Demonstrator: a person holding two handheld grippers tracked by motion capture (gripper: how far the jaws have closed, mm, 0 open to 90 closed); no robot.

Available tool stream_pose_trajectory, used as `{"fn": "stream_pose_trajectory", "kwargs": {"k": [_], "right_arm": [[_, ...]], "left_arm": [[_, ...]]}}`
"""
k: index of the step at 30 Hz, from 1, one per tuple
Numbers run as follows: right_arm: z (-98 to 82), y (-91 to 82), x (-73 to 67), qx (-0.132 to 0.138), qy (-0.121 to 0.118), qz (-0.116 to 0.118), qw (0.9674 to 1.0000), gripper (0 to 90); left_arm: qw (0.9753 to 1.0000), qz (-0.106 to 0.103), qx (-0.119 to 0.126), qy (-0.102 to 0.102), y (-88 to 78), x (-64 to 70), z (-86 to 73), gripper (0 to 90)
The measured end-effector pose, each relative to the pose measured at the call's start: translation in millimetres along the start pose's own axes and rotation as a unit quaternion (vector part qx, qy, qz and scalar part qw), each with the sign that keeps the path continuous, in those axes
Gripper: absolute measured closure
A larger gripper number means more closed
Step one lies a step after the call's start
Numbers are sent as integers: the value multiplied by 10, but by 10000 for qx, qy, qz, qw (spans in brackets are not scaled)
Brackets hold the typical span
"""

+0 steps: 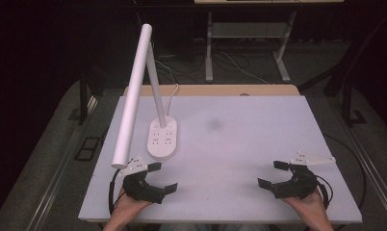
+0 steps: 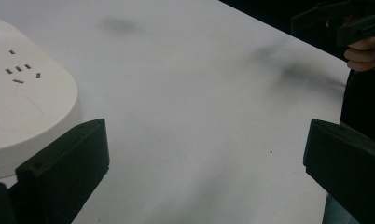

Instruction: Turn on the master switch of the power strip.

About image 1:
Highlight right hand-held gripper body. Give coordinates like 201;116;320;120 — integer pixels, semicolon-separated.
271;151;337;200

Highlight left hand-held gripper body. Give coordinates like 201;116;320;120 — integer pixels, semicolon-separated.
118;154;167;205

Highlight white desk lamp with socket base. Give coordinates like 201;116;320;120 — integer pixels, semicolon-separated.
111;23;179;170

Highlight person's left hand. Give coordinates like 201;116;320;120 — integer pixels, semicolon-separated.
112;187;153;223

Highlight person's right hand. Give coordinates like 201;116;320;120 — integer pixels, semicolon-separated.
281;188;329;223

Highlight black metal stand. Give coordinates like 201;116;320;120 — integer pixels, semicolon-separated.
297;13;369;128
67;65;105;126

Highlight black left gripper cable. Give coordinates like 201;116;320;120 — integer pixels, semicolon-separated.
108;167;122;216

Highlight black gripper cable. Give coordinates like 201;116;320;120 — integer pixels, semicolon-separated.
315;174;334;210
108;167;122;216

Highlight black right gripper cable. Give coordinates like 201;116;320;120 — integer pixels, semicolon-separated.
315;174;334;210

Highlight black rectangular floor frame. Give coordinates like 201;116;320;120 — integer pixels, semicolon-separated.
73;136;101;162

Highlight long black floor cable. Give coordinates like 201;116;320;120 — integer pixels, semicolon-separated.
322;134;368;210

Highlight white lamp power cable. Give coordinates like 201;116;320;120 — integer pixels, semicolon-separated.
165;83;180;118

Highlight aluminium floor rail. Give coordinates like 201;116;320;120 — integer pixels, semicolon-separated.
26;95;99;231
337;119;387;220

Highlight white floor cable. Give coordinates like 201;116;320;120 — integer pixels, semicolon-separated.
219;51;271;86

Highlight grey metal desk frame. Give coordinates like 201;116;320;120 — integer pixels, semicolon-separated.
204;11;297;84

